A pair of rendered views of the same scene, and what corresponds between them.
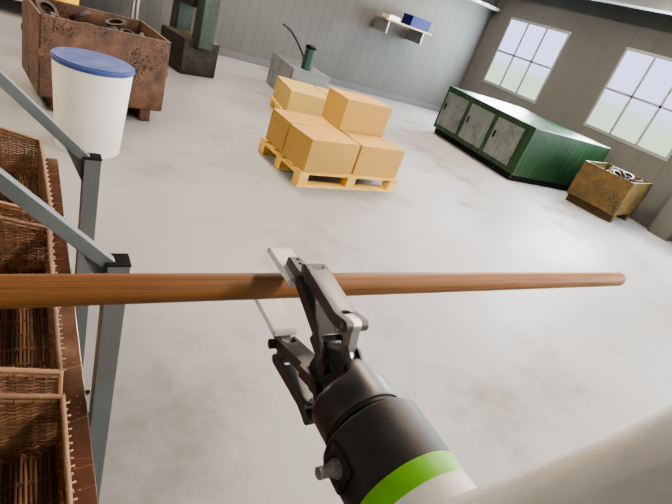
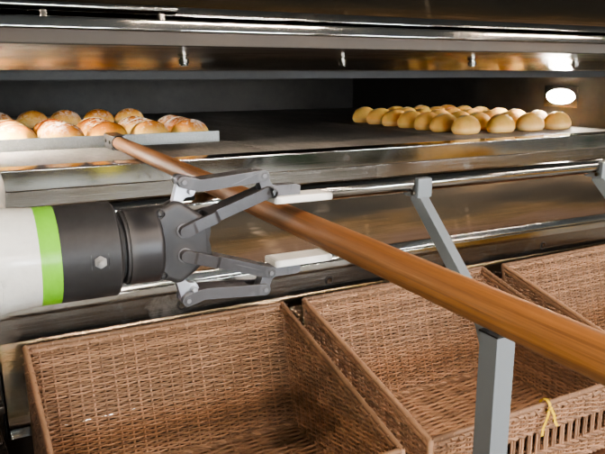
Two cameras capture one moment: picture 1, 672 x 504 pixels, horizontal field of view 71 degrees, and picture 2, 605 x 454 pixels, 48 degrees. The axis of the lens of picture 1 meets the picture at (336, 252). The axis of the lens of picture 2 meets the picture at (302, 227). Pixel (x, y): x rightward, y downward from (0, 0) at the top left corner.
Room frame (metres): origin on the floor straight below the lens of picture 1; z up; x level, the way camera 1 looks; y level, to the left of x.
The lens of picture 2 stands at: (0.59, -0.68, 1.35)
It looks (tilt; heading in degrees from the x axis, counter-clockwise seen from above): 13 degrees down; 100
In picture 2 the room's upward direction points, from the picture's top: straight up
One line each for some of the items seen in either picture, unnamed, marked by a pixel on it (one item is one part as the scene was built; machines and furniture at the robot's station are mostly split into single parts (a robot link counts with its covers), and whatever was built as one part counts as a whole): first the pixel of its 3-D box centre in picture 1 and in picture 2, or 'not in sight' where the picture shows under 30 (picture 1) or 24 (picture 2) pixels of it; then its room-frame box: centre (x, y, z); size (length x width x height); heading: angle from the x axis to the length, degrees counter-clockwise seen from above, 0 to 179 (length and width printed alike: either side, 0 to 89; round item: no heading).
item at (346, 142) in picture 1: (338, 137); not in sight; (4.54, 0.37, 0.37); 1.32 x 1.00 x 0.74; 122
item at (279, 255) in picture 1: (290, 266); (298, 196); (0.45, 0.04, 1.22); 0.07 x 0.03 x 0.01; 38
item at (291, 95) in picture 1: (317, 108); not in sight; (6.31, 0.89, 0.20); 1.17 x 0.86 x 0.41; 124
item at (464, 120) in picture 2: not in sight; (456, 117); (0.68, 1.67, 1.21); 0.61 x 0.48 x 0.06; 129
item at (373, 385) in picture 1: (343, 389); (164, 242); (0.33, -0.05, 1.19); 0.09 x 0.07 x 0.08; 38
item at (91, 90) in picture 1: (91, 105); not in sight; (3.14, 2.00, 0.32); 0.52 x 0.52 x 0.63
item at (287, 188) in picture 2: (304, 265); (275, 181); (0.43, 0.03, 1.24); 0.05 x 0.01 x 0.03; 38
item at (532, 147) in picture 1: (515, 139); not in sight; (8.54, -2.24, 0.42); 2.12 x 1.94 x 0.84; 35
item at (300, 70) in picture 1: (296, 62); not in sight; (7.52, 1.57, 0.48); 0.99 x 0.79 x 0.97; 34
